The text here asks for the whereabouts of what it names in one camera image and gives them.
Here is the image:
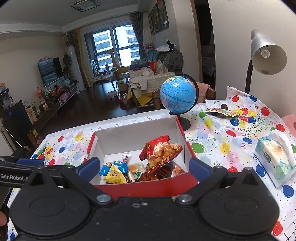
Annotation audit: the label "grey curtain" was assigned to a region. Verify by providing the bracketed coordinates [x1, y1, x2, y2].
[129, 13, 148, 58]

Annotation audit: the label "blue candy packet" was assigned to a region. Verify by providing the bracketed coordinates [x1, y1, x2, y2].
[106, 161, 129, 174]

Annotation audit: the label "dark jacket pile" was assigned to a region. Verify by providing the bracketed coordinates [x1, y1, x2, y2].
[156, 40, 184, 72]

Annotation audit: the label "silver desk lamp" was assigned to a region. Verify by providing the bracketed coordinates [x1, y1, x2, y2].
[245, 29, 287, 94]

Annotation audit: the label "yellow curtain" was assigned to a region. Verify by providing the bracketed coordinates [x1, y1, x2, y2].
[69, 29, 89, 88]

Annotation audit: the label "yellow armchair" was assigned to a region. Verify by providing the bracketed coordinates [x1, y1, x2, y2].
[114, 65, 131, 80]

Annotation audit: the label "blue globe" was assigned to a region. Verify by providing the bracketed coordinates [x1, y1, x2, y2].
[159, 75, 198, 131]

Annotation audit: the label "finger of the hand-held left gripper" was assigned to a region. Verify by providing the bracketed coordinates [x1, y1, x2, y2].
[0, 156, 45, 167]

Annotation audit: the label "tissue pack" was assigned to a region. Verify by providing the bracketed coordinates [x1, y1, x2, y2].
[254, 131, 296, 188]

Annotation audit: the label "large window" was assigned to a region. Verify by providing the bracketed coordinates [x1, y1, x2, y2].
[84, 23, 141, 70]

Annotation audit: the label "television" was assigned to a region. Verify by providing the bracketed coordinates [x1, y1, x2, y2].
[38, 57, 64, 87]

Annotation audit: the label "wooden chair with pink cloth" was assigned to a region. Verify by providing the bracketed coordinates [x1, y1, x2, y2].
[196, 83, 217, 105]

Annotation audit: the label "white standing air conditioner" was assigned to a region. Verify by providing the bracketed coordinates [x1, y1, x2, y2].
[67, 45, 85, 90]

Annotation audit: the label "dark cloth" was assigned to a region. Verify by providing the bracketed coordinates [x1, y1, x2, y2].
[13, 146, 34, 160]

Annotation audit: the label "person's left hand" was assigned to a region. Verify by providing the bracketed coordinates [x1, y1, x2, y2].
[0, 204, 10, 235]

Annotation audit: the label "yellow snack packet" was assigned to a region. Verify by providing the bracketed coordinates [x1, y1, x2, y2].
[102, 170, 127, 184]

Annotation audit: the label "black cabinet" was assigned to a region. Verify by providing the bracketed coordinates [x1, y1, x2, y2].
[0, 100, 34, 144]

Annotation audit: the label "red foil snack bag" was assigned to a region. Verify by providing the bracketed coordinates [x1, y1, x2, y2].
[139, 162, 174, 182]

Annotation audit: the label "opened green red wrapper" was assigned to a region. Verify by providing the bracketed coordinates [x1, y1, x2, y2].
[205, 104, 238, 118]

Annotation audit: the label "wooden television cabinet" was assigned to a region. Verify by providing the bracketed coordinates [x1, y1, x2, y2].
[30, 82, 78, 130]

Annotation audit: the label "pink flowers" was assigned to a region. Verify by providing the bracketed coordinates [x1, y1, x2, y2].
[36, 88, 47, 102]

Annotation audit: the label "framed wall picture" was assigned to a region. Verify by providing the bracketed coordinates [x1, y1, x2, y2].
[157, 0, 170, 30]
[150, 3, 162, 34]

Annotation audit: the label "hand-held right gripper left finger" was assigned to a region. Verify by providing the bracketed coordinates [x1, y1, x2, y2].
[24, 157, 114, 207]

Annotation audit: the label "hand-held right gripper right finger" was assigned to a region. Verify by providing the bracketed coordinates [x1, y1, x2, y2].
[175, 158, 266, 207]

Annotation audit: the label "clear orange jelly packet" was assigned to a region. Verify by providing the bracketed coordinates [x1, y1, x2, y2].
[128, 162, 146, 181]

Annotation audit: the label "red cardboard box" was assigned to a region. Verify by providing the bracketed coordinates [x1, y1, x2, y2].
[87, 116, 199, 202]

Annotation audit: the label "balloon print tablecloth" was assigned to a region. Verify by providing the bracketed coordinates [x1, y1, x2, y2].
[7, 86, 296, 241]

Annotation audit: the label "ceiling air vent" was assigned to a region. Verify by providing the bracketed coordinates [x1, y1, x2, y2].
[71, 0, 101, 11]

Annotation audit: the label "black water dispenser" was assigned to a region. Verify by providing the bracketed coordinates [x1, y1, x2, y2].
[0, 88, 12, 110]

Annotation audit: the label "white grid paper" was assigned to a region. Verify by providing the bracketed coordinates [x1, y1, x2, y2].
[282, 228, 296, 241]

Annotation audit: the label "potted plant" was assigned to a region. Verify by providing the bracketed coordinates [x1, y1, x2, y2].
[62, 53, 73, 77]

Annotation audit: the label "large red chip bag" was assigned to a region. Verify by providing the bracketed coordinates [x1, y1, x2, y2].
[139, 136, 184, 174]

